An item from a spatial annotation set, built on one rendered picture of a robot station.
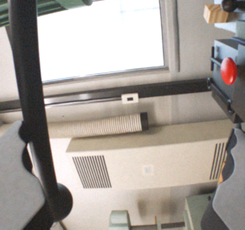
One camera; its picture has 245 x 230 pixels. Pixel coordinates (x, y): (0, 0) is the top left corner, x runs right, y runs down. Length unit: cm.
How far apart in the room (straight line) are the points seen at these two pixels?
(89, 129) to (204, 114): 103
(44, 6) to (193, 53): 145
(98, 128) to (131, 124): 28
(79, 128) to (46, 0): 149
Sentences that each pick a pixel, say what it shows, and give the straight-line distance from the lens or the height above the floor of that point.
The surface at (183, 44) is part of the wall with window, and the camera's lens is 156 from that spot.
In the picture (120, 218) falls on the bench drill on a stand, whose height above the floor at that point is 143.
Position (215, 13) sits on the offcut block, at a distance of 48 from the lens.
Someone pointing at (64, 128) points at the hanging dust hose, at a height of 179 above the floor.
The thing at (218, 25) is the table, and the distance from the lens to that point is 55.
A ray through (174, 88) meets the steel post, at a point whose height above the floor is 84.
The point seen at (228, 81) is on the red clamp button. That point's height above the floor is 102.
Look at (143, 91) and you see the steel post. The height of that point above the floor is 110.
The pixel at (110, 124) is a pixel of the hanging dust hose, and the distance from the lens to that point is 158.
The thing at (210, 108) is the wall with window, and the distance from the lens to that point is 183.
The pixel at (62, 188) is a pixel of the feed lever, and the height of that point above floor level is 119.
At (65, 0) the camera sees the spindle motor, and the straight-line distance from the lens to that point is 20.
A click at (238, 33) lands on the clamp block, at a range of 33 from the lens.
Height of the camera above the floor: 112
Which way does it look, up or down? 6 degrees up
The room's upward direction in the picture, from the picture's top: 96 degrees counter-clockwise
